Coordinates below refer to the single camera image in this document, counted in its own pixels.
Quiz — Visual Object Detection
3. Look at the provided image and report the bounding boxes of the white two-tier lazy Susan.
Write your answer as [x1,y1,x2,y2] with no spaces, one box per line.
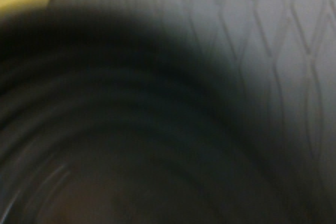
[148,0,336,224]

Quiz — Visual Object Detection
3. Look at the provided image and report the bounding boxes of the black ribbed bowl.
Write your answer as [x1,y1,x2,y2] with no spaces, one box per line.
[0,8,305,224]

